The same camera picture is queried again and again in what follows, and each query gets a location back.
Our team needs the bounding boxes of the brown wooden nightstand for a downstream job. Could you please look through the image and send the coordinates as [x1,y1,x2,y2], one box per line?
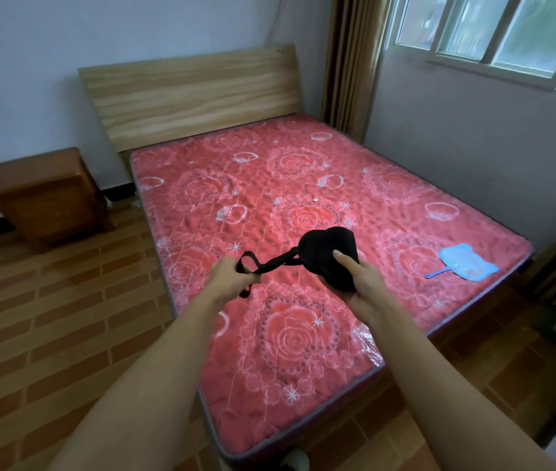
[0,147,112,250]

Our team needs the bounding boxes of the person's right forearm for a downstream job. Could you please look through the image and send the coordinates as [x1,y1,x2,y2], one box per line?
[375,301,556,471]

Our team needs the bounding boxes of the person's left forearm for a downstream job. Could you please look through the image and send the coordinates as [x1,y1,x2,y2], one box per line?
[45,292,225,471]

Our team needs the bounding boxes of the blue hand fan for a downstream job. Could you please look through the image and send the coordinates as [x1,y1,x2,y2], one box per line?
[424,243,499,282]

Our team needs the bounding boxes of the person's left hand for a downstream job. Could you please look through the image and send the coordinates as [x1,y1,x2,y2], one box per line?
[204,258,263,306]

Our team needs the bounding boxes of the black bra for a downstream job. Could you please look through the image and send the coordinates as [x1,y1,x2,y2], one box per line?
[238,227,361,299]

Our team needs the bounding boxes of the red floral mattress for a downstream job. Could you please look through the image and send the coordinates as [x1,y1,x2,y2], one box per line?
[129,113,534,461]

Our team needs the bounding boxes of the brown curtain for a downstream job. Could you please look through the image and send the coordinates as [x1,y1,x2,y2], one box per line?
[320,0,396,143]

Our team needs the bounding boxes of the person's right hand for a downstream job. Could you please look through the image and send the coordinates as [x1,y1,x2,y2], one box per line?
[327,250,391,326]

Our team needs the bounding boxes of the white framed window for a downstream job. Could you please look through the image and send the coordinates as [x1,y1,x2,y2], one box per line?
[390,0,556,96]

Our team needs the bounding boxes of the wooden headboard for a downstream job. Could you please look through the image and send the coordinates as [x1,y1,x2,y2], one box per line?
[78,44,304,153]

